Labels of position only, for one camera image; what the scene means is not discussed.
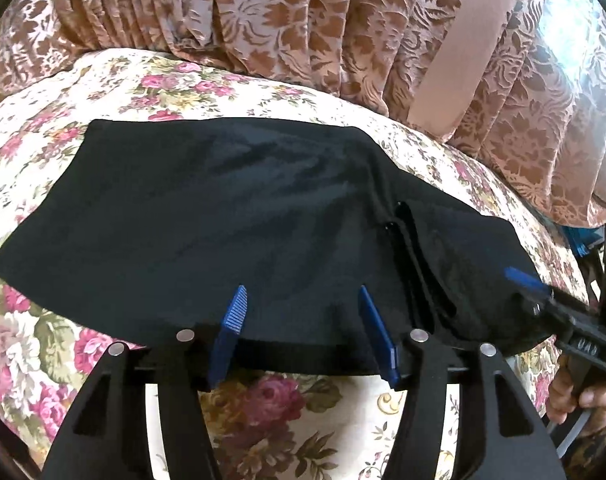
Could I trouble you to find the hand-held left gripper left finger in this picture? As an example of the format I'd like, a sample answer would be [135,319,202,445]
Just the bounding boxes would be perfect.
[40,285,249,480]

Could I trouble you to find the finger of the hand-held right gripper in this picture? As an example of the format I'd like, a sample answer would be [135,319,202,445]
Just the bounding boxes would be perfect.
[504,266,560,322]

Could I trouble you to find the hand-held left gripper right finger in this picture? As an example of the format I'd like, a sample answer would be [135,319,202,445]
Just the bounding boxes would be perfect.
[358,286,566,480]

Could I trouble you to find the black embroidered pants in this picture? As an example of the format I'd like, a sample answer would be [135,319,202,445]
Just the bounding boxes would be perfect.
[0,117,558,378]

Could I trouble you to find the person's right hand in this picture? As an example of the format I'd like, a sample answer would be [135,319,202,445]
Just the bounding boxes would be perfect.
[548,355,606,425]

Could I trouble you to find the blue object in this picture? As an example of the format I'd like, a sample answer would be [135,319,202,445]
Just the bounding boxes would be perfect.
[565,225,604,257]

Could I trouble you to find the floral bedsheet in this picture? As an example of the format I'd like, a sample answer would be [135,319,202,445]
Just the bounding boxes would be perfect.
[0,47,598,480]

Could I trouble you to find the plain pink curtain strip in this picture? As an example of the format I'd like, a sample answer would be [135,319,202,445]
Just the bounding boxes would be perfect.
[408,0,526,143]

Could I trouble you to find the brown floral patterned curtain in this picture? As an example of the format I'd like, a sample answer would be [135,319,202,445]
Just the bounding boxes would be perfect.
[0,0,606,226]

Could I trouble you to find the grey cable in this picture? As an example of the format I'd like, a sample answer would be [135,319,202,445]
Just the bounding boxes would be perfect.
[553,407,596,458]

